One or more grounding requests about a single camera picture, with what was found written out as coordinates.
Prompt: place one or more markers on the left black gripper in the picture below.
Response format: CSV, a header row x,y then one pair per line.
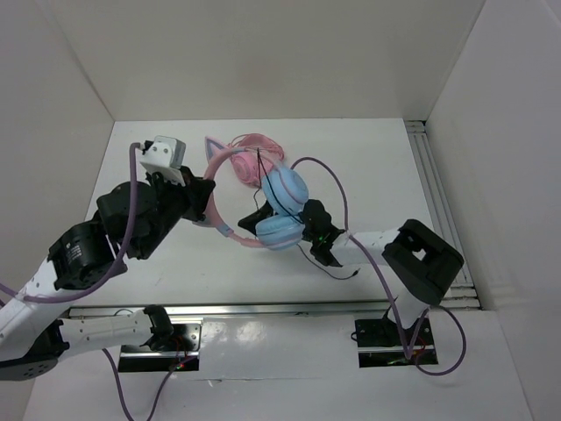
x,y
196,192

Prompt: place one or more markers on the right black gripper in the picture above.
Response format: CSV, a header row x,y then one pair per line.
x,y
251,221

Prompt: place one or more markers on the blue pink cat-ear headphones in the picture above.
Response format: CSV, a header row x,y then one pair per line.
x,y
283,188

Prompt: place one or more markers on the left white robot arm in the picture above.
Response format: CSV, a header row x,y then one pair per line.
x,y
130,223

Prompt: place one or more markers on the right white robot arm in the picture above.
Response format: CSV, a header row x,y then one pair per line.
x,y
425,264

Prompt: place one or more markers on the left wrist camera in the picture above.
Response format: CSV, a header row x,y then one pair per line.
x,y
164,155

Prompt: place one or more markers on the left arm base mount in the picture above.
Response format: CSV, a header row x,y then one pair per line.
x,y
181,352

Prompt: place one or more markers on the aluminium front rail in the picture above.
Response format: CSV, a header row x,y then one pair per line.
x,y
249,309

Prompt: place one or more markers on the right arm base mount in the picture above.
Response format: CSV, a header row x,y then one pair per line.
x,y
379,345

